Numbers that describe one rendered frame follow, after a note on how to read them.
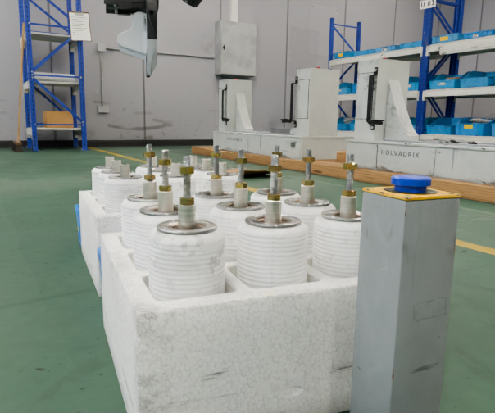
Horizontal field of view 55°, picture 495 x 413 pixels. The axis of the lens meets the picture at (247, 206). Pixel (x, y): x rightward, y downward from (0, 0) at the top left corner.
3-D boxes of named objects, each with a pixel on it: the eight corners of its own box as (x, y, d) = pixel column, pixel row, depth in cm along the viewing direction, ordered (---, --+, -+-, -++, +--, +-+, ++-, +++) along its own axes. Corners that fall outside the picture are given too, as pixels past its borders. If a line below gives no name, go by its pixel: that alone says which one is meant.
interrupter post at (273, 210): (283, 225, 63) (283, 201, 62) (265, 226, 63) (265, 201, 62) (280, 222, 65) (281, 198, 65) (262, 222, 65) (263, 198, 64)
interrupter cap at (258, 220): (306, 230, 61) (306, 224, 60) (247, 230, 60) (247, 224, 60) (296, 218, 68) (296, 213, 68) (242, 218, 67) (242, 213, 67)
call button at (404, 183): (411, 192, 53) (413, 173, 52) (438, 197, 49) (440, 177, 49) (382, 193, 51) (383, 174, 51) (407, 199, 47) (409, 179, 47)
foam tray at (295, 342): (289, 300, 104) (292, 219, 101) (414, 394, 69) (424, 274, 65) (103, 326, 89) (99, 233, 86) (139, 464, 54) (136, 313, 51)
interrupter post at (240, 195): (250, 210, 74) (250, 188, 73) (234, 210, 73) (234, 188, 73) (246, 206, 76) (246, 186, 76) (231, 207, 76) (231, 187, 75)
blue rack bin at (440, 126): (449, 133, 624) (451, 117, 620) (476, 134, 592) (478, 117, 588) (424, 133, 599) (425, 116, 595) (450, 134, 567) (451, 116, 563)
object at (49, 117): (70, 128, 608) (69, 111, 604) (74, 128, 587) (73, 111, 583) (43, 127, 592) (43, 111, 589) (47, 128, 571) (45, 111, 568)
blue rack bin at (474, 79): (483, 90, 577) (485, 72, 573) (515, 88, 545) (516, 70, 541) (457, 88, 552) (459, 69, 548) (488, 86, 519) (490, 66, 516)
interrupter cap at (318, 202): (284, 208, 76) (284, 204, 75) (283, 200, 83) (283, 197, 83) (332, 210, 75) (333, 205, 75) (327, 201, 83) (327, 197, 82)
